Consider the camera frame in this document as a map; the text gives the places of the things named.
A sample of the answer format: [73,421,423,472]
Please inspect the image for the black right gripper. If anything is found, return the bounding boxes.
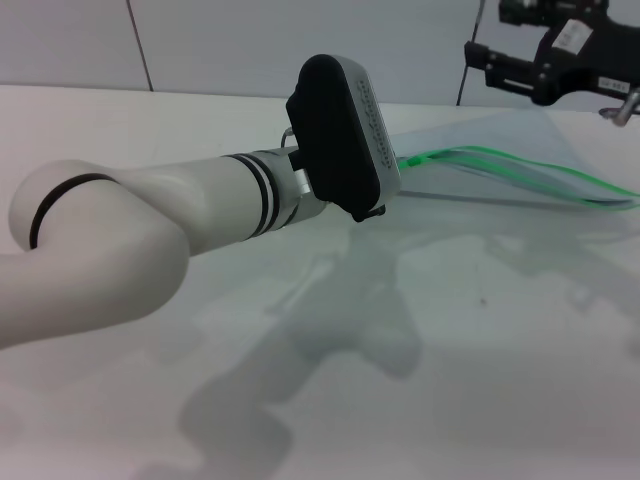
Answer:
[463,0,640,108]

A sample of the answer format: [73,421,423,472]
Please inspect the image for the clear green-zipper document bag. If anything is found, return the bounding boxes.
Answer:
[394,110,640,216]

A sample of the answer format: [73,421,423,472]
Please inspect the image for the silver metal connector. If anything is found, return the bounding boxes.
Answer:
[599,88,640,128]

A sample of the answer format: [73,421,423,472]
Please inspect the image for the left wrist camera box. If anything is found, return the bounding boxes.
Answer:
[285,53,403,216]

